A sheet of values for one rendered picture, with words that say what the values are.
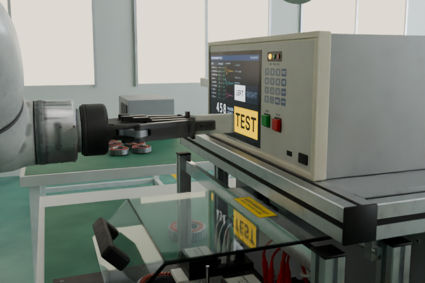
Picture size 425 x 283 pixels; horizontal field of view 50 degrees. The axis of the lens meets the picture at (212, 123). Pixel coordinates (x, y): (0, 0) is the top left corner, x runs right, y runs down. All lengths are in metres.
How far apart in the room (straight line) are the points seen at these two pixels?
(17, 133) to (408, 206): 0.49
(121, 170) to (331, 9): 4.75
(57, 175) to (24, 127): 1.65
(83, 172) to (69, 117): 1.64
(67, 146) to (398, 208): 0.43
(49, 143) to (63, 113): 0.04
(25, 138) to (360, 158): 0.46
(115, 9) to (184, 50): 0.94
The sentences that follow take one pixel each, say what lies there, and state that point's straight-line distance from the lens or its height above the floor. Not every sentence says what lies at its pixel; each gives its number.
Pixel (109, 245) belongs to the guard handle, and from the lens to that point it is 0.57.
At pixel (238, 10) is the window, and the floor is 1.89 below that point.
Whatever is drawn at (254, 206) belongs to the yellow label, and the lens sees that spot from 0.69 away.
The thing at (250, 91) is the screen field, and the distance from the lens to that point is 0.81.
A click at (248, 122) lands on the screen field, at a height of 1.17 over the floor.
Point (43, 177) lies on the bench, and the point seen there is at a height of 0.74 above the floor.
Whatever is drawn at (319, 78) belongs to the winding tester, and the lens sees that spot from 0.62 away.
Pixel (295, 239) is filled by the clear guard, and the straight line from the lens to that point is 0.58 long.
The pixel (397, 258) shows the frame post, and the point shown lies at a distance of 0.64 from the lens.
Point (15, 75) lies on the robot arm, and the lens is 0.53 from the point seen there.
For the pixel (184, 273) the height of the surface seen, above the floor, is 0.83.
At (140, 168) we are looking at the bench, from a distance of 2.31.
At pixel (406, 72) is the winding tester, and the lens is 0.72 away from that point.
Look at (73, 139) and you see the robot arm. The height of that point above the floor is 1.18.
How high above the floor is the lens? 1.28
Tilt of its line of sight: 8 degrees down
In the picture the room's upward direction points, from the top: straight up
